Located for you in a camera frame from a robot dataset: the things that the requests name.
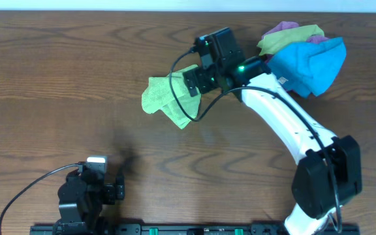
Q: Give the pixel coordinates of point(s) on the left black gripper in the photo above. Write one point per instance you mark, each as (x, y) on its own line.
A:
(119, 190)

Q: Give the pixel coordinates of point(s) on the purple microfiber cloth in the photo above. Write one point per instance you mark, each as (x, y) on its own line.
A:
(287, 25)

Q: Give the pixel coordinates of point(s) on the olive green microfiber cloth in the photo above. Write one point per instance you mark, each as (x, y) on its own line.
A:
(274, 42)

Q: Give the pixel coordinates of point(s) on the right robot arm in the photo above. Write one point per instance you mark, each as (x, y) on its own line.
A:
(328, 173)

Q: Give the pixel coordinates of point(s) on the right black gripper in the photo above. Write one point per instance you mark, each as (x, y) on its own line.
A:
(192, 81)

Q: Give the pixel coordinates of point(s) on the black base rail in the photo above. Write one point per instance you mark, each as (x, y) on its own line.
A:
(137, 229)

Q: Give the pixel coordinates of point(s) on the bright green microfiber cloth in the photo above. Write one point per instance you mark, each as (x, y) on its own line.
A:
(158, 96)

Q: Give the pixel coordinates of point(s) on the blue microfiber cloth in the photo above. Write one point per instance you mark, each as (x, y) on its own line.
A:
(307, 68)

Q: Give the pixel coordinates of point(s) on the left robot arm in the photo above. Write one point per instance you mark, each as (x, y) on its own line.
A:
(82, 197)

